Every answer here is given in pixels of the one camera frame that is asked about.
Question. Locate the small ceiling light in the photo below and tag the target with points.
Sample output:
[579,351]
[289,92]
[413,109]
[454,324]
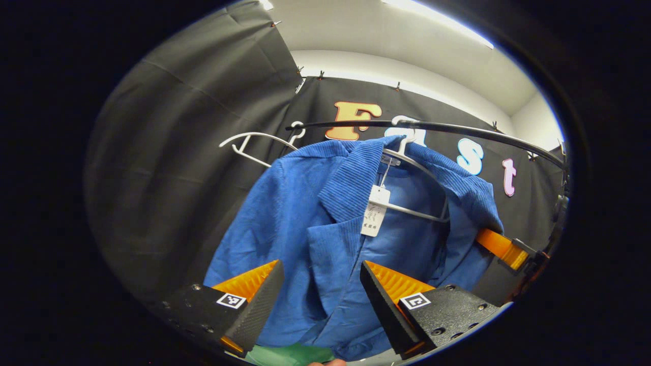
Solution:
[265,4]

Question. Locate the green laundry hamper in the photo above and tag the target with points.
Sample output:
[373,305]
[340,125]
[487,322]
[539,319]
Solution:
[285,356]

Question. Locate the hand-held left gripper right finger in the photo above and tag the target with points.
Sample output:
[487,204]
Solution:
[386,310]

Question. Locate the black backdrop cloth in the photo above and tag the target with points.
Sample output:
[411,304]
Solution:
[168,152]

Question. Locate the white plastic clothes hanger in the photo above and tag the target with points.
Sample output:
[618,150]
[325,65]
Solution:
[259,133]
[417,212]

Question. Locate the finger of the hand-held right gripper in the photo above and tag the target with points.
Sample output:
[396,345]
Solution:
[501,246]

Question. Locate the black clothes rack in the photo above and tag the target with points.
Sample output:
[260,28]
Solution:
[457,129]

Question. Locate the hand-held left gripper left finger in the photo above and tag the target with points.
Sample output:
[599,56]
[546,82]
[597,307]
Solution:
[259,310]

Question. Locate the white paper garment tag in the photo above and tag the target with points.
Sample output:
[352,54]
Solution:
[375,218]

